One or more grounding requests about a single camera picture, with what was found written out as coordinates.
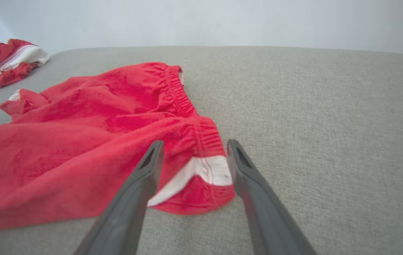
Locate red shorts with white stripe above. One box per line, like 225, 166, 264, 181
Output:
0, 62, 237, 231

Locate red jersey with white sleeves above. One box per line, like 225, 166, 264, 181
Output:
0, 38, 50, 99

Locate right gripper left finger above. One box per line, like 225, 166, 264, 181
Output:
74, 140, 165, 255

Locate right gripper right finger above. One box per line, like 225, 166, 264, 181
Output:
226, 139, 317, 255

